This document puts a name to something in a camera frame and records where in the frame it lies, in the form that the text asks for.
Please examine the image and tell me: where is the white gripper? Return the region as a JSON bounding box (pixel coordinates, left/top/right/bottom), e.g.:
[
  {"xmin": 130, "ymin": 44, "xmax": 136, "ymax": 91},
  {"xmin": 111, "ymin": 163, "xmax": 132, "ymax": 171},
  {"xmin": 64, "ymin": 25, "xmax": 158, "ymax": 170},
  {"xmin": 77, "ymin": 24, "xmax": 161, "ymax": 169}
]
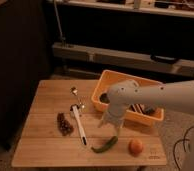
[{"xmin": 99, "ymin": 105, "xmax": 125, "ymax": 128}]

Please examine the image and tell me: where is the green pepper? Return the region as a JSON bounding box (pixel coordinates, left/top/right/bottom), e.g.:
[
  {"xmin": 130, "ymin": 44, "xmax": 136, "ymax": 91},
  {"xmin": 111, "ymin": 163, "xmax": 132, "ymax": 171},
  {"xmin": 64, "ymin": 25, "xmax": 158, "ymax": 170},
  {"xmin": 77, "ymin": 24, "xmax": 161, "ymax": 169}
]
[{"xmin": 91, "ymin": 136, "xmax": 118, "ymax": 153}]

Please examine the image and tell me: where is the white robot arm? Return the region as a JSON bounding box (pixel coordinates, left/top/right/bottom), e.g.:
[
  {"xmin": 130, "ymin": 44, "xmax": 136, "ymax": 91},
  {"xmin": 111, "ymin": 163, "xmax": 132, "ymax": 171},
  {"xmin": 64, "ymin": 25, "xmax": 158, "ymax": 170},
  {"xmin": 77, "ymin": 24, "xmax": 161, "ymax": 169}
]
[{"xmin": 100, "ymin": 80, "xmax": 194, "ymax": 171}]

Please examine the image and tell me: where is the black round object in bin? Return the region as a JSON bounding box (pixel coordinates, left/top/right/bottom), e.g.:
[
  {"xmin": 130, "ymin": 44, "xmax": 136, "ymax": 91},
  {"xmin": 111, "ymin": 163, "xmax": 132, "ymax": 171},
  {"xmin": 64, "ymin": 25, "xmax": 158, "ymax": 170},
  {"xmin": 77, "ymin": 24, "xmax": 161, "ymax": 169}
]
[{"xmin": 100, "ymin": 93, "xmax": 110, "ymax": 104}]

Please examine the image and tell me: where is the metal object in bin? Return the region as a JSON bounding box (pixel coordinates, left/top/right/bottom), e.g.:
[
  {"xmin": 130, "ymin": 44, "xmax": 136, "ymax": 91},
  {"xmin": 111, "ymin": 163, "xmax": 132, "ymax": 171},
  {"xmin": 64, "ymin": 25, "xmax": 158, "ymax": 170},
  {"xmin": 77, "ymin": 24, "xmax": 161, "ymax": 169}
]
[{"xmin": 130, "ymin": 104, "xmax": 155, "ymax": 115}]

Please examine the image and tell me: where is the orange plastic bin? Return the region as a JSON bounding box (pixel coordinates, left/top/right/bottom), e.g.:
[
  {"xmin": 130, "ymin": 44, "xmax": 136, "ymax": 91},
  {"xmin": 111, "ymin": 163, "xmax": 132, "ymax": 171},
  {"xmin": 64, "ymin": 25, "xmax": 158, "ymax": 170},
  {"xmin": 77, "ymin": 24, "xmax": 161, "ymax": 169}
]
[{"xmin": 91, "ymin": 70, "xmax": 164, "ymax": 126}]

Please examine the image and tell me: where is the orange fruit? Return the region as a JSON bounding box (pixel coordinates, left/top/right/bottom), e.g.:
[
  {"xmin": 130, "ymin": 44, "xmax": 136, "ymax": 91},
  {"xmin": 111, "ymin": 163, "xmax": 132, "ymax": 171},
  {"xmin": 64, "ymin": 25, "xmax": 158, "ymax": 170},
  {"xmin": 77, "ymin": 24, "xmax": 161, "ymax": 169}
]
[{"xmin": 129, "ymin": 139, "xmax": 144, "ymax": 156}]

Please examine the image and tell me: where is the bunch of dark grapes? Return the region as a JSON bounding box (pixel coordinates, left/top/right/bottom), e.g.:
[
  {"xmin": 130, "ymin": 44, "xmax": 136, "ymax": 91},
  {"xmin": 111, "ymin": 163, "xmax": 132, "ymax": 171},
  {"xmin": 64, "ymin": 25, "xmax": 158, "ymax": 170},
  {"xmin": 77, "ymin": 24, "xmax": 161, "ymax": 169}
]
[{"xmin": 57, "ymin": 113, "xmax": 74, "ymax": 136}]

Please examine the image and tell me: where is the wooden table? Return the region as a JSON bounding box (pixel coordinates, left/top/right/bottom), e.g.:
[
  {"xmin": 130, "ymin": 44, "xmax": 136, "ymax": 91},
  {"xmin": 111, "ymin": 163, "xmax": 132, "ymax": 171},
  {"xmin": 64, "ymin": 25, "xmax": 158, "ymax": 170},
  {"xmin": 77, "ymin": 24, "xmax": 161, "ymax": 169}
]
[{"xmin": 12, "ymin": 80, "xmax": 167, "ymax": 167}]

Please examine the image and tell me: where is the black cable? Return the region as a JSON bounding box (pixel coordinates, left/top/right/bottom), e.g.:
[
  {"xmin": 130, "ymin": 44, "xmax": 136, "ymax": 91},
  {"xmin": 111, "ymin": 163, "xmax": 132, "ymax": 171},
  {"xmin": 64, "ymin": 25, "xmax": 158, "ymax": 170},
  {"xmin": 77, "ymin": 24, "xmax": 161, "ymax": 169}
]
[{"xmin": 172, "ymin": 125, "xmax": 194, "ymax": 171}]

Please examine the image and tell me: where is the grey metal shelf rail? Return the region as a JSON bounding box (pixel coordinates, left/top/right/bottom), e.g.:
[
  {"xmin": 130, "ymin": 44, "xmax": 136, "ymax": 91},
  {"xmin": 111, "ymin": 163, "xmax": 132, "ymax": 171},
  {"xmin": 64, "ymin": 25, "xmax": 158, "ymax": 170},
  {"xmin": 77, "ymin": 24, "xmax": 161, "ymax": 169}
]
[{"xmin": 52, "ymin": 42, "xmax": 194, "ymax": 77}]

